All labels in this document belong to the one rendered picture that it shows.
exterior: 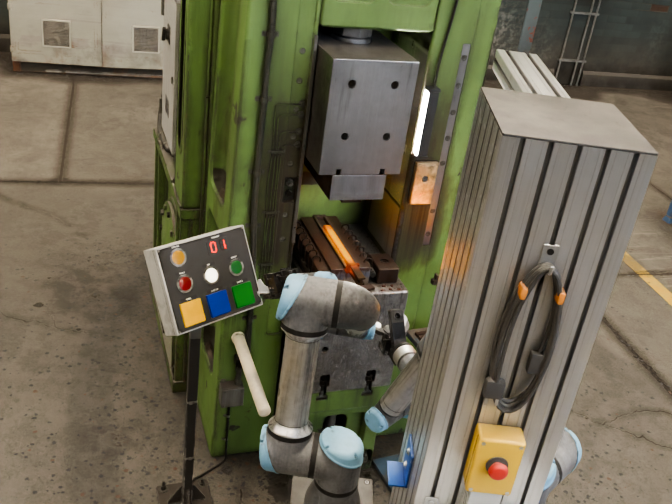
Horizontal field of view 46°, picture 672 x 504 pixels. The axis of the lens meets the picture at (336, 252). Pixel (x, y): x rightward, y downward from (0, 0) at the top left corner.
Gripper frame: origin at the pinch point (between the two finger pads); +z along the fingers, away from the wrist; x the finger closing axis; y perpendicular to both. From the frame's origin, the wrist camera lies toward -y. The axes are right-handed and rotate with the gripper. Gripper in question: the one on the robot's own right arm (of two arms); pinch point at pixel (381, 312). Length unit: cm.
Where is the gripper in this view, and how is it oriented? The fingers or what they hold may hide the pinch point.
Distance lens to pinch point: 265.9
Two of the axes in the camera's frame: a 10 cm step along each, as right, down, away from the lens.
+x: 9.4, -0.4, 3.3
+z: -3.1, -4.9, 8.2
